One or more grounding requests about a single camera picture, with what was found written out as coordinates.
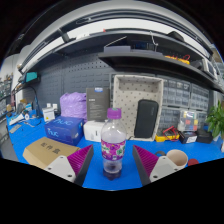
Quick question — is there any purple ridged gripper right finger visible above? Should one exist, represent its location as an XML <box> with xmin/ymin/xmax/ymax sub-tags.
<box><xmin>132</xmin><ymin>145</ymin><xmax>180</xmax><ymax>186</ymax></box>

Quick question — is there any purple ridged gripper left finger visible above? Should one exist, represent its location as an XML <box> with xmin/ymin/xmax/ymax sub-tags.
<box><xmin>45</xmin><ymin>145</ymin><xmax>94</xmax><ymax>186</ymax></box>

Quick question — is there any yellow tool tray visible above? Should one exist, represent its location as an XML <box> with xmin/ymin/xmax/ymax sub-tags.
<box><xmin>155</xmin><ymin>126</ymin><xmax>179</xmax><ymax>142</ymax></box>

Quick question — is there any beige paper cup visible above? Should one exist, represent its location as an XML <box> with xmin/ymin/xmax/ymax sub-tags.
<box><xmin>166</xmin><ymin>149</ymin><xmax>188</xmax><ymax>168</ymax></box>

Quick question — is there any brown cardboard box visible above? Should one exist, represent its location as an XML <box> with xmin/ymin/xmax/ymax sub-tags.
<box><xmin>23</xmin><ymin>137</ymin><xmax>79</xmax><ymax>169</ymax></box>

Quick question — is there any blue NUC box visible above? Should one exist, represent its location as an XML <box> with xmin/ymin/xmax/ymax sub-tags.
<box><xmin>45</xmin><ymin>116</ymin><xmax>84</xmax><ymax>146</ymax></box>

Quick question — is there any dark red round lid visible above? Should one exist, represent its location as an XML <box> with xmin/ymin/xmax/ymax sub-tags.
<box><xmin>188</xmin><ymin>159</ymin><xmax>199</xmax><ymax>166</ymax></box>

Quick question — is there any clear bottle with purple cap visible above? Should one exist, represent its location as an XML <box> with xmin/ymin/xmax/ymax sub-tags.
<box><xmin>101</xmin><ymin>108</ymin><xmax>126</xmax><ymax>180</ymax></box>

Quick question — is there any black small box white label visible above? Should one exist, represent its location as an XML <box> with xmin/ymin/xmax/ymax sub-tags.
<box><xmin>179</xmin><ymin>131</ymin><xmax>197</xmax><ymax>144</ymax></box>

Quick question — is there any black zip case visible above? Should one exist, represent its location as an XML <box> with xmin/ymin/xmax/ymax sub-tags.
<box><xmin>134</xmin><ymin>99</ymin><xmax>159</xmax><ymax>138</ymax></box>

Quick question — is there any white labelled small box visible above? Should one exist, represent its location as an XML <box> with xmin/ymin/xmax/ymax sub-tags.
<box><xmin>42</xmin><ymin>107</ymin><xmax>55</xmax><ymax>122</ymax></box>

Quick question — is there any clear parts organizer box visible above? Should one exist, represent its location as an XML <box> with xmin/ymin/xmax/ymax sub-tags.
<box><xmin>178</xmin><ymin>110</ymin><xmax>198</xmax><ymax>131</ymax></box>

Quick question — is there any purple plastic bag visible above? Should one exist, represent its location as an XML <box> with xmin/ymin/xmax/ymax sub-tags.
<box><xmin>60</xmin><ymin>92</ymin><xmax>87</xmax><ymax>120</ymax></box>

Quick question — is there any black upright box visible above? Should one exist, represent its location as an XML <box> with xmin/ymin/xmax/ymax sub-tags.
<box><xmin>86</xmin><ymin>87</ymin><xmax>110</xmax><ymax>121</ymax></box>

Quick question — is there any grey drawer cabinet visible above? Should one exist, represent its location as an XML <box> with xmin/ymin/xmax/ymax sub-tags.
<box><xmin>159</xmin><ymin>75</ymin><xmax>209</xmax><ymax>130</ymax></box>

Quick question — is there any green potted plant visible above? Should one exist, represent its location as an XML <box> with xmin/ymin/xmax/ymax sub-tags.
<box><xmin>206</xmin><ymin>102</ymin><xmax>224</xmax><ymax>138</ymax></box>

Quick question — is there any black lower shelf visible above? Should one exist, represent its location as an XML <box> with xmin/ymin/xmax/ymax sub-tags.
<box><xmin>98</xmin><ymin>52</ymin><xmax>224</xmax><ymax>94</ymax></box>

